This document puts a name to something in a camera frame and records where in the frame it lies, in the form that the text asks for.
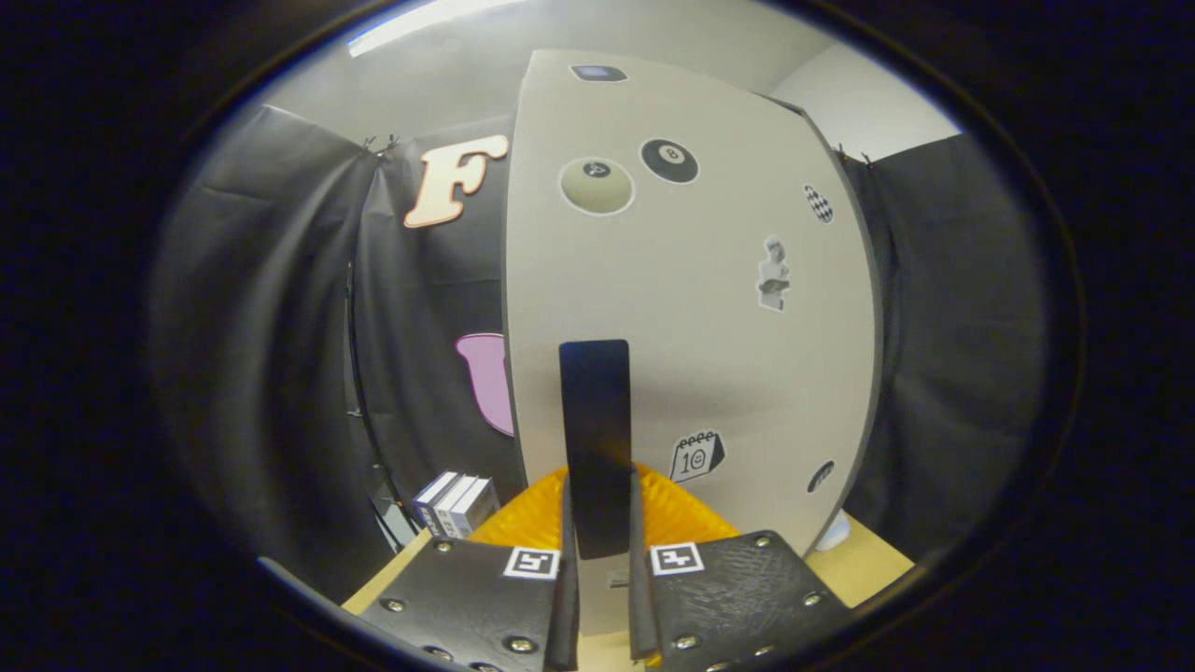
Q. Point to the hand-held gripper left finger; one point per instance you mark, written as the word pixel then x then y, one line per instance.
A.
pixel 568 616

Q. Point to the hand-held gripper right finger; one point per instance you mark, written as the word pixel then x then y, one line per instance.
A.
pixel 642 616

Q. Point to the white cabinet door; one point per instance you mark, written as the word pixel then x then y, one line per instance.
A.
pixel 709 355

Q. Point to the grey cover book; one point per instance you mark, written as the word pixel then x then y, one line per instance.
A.
pixel 476 509

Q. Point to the white spine book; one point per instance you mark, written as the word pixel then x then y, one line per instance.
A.
pixel 446 513

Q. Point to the dark blue book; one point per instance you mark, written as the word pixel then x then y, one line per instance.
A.
pixel 425 509

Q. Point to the white round container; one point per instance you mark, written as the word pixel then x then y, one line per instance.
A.
pixel 834 534

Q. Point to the black backdrop cloth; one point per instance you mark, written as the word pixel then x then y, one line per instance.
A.
pixel 261 327

